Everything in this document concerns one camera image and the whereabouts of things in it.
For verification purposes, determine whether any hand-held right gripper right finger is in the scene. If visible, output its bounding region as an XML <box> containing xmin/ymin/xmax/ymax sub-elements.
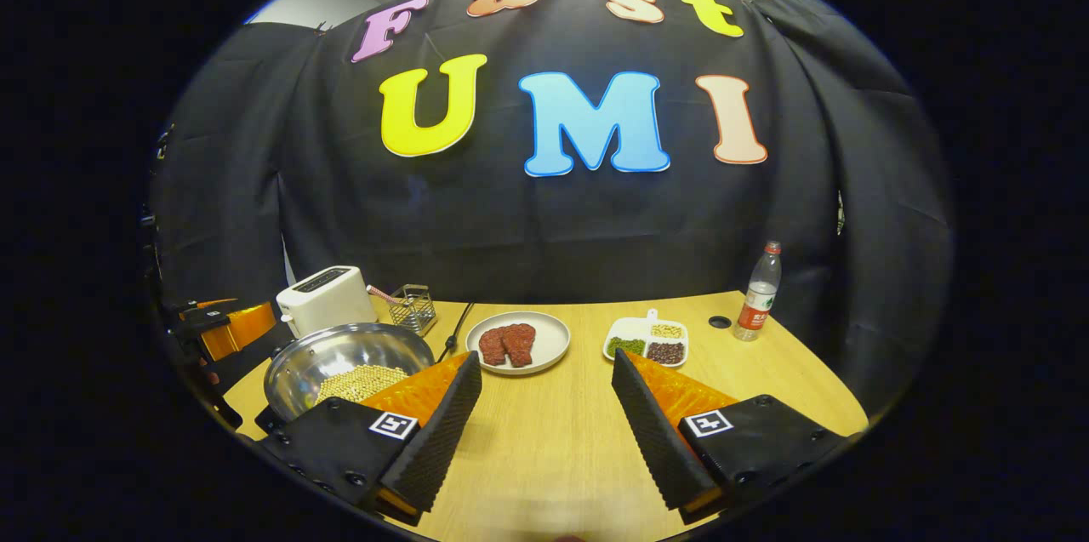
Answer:
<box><xmin>611</xmin><ymin>348</ymin><xmax>847</xmax><ymax>524</ymax></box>

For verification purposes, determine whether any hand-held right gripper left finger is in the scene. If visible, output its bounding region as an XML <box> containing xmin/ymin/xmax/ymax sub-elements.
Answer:
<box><xmin>259</xmin><ymin>351</ymin><xmax>483</xmax><ymax>524</ymax></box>

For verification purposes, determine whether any steel pot with black handle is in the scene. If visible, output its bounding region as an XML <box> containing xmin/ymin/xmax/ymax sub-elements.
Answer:
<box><xmin>264</xmin><ymin>322</ymin><xmax>436</xmax><ymax>424</ymax></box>

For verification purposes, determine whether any pile of soybeans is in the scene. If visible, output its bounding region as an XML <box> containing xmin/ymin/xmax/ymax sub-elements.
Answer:
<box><xmin>315</xmin><ymin>363</ymin><xmax>411</xmax><ymax>407</ymax></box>

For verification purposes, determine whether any white toaster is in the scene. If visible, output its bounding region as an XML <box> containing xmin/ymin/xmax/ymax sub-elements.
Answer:
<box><xmin>276</xmin><ymin>265</ymin><xmax>378</xmax><ymax>339</ymax></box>

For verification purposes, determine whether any red meat slice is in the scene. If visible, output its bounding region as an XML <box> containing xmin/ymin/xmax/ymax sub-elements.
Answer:
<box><xmin>479</xmin><ymin>327</ymin><xmax>510</xmax><ymax>367</ymax></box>
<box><xmin>500</xmin><ymin>322</ymin><xmax>538</xmax><ymax>368</ymax></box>

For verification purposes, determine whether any white divided tray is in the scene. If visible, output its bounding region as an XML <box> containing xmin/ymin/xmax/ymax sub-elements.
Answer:
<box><xmin>603</xmin><ymin>308</ymin><xmax>690</xmax><ymax>368</ymax></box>

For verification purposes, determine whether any round white plate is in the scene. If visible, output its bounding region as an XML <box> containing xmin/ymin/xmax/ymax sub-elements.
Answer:
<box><xmin>465</xmin><ymin>311</ymin><xmax>572</xmax><ymax>377</ymax></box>

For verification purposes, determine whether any clear water bottle red label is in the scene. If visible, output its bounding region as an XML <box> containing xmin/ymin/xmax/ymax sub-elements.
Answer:
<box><xmin>733</xmin><ymin>241</ymin><xmax>783</xmax><ymax>343</ymax></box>

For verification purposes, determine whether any black backdrop cloth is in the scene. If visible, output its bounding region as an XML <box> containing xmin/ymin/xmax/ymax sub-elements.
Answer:
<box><xmin>145</xmin><ymin>0</ymin><xmax>954</xmax><ymax>424</ymax></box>

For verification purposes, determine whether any black power cable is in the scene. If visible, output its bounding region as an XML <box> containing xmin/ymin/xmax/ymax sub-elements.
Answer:
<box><xmin>436</xmin><ymin>301</ymin><xmax>476</xmax><ymax>362</ymax></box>

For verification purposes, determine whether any wire mesh basket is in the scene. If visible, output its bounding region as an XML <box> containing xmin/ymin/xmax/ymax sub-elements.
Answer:
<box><xmin>390</xmin><ymin>284</ymin><xmax>438</xmax><ymax>337</ymax></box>

